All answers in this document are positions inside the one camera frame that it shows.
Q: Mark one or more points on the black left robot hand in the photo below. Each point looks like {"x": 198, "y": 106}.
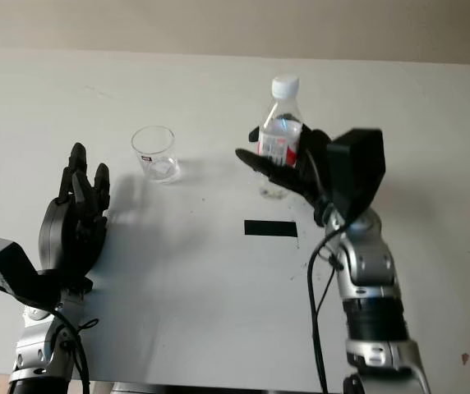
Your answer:
{"x": 64, "y": 234}

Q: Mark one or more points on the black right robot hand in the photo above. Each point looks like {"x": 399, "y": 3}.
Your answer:
{"x": 313, "y": 172}

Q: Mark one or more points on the clear plastic water bottle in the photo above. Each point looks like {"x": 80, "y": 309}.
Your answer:
{"x": 280, "y": 139}

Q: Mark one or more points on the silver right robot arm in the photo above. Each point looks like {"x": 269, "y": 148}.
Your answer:
{"x": 374, "y": 287}

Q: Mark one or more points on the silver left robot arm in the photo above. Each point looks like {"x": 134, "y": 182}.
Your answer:
{"x": 33, "y": 349}

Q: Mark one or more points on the clear glass cup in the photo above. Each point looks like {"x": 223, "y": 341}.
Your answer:
{"x": 157, "y": 158}

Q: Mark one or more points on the black tape strip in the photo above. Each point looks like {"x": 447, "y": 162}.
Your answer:
{"x": 270, "y": 228}

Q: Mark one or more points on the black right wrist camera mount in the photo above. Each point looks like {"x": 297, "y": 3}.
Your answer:
{"x": 358, "y": 172}

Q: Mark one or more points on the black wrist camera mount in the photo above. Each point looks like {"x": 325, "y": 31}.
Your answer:
{"x": 358, "y": 172}
{"x": 9, "y": 267}

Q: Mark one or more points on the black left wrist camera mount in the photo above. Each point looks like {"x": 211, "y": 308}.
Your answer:
{"x": 9, "y": 267}

